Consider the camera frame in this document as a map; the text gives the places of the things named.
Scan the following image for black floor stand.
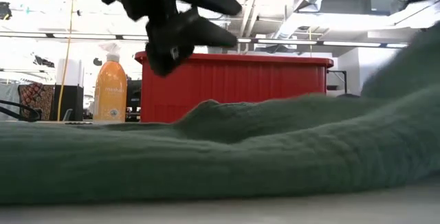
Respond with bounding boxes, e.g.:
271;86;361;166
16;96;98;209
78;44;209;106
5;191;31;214
326;69;349;96

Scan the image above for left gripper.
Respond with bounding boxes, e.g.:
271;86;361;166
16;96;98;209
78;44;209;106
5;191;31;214
85;0;243;49

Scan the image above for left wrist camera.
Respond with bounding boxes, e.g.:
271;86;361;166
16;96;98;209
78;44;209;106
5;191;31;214
145;41;197;78

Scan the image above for red plastic laundry bin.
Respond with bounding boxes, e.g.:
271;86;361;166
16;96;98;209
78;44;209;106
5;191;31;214
134;51;335;124

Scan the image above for black box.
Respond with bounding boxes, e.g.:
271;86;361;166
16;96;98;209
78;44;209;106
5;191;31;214
50;85;85;122

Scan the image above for orange spray bottle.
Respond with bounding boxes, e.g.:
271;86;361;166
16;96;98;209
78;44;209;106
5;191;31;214
92;43;129;124

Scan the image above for dark green shirt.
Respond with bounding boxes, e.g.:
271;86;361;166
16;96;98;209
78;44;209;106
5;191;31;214
0;24;440;206

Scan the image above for black cable bundle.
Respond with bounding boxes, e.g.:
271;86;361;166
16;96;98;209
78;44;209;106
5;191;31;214
0;99;43;122

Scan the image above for patterned cloth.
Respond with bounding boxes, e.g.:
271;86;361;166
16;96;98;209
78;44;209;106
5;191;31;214
17;82;56;121

